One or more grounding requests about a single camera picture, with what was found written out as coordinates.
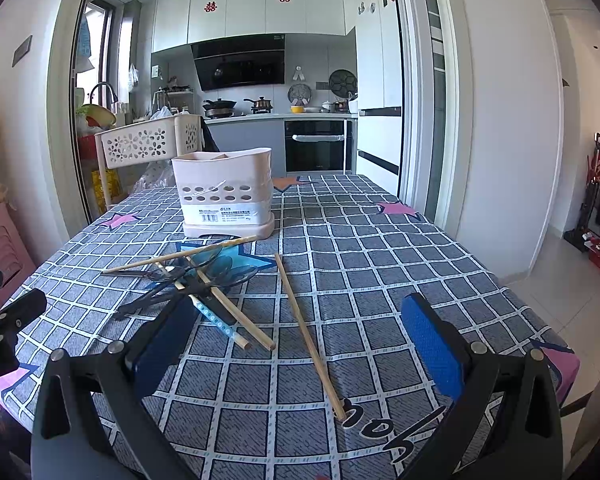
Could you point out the black built-in oven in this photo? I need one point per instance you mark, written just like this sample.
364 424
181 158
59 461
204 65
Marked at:
318 146

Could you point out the checked grey tablecloth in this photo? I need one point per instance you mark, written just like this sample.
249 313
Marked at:
356 341

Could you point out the blue-tipped wooden chopstick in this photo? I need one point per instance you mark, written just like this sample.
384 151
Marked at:
229 331

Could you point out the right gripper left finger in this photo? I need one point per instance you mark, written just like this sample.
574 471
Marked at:
68 441

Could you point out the black wok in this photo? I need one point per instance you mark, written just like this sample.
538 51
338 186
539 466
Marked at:
218 108

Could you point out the black range hood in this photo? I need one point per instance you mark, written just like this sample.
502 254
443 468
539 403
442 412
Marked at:
240 61

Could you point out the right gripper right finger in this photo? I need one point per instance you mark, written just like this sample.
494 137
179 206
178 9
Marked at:
503 422

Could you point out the white refrigerator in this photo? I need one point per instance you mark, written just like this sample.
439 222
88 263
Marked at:
376 28

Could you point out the plain wooden chopstick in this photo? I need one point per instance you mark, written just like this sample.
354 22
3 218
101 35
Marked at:
320 367

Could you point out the pink box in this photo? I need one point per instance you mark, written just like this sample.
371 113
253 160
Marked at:
16 264

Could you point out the dark translucent plastic spoon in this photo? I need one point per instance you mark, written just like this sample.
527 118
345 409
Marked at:
224 282
195 276
194 261

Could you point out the white utensil caddy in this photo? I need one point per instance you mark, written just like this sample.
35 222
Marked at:
226 193

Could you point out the beige perforated storage cart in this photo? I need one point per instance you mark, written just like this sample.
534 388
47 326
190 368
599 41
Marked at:
143 142

